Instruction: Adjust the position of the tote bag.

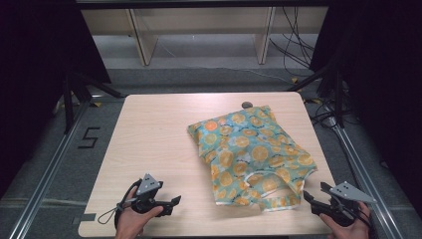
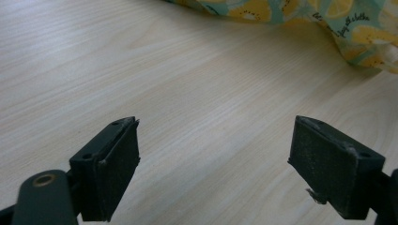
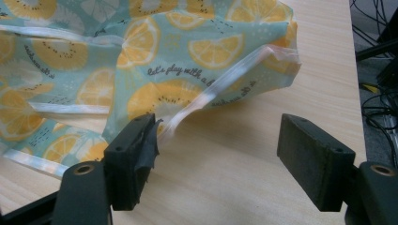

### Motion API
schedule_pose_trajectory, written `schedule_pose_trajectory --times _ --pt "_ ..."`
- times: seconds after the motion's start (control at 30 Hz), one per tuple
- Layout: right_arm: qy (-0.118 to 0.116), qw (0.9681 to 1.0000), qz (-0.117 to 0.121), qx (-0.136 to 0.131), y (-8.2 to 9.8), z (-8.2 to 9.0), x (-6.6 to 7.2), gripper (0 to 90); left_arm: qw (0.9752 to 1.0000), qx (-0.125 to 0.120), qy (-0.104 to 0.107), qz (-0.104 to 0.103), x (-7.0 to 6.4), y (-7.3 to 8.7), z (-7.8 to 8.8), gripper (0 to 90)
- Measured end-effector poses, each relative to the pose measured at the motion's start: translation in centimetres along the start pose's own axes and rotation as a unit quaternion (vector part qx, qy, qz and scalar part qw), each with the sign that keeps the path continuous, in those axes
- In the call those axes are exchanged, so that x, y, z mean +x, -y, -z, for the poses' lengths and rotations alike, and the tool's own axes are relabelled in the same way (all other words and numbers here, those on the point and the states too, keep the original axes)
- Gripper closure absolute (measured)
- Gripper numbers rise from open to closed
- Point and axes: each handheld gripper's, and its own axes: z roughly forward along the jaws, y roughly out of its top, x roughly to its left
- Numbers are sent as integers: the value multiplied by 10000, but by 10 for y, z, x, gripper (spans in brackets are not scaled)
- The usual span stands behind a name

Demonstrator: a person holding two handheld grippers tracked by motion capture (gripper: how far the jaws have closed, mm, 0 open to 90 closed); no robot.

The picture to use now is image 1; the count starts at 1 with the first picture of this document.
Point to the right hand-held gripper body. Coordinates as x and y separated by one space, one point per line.
348 194

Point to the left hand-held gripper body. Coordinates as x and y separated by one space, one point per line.
148 186

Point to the teal orange-print shopping bag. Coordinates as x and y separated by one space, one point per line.
252 156

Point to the person's left hand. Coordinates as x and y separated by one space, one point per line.
132 220

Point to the person's right hand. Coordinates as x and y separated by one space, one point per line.
353 230

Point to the black tape strip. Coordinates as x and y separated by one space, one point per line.
88 217

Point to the black metal stand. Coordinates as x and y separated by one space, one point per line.
71 99
336 96

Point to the small grey round disc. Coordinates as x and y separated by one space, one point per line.
247 105

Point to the black curtain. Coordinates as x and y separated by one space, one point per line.
36 66
381 83

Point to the light wooden shelf unit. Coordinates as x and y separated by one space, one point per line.
199 23

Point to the aluminium floor rail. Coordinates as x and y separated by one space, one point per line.
46 176
368 179

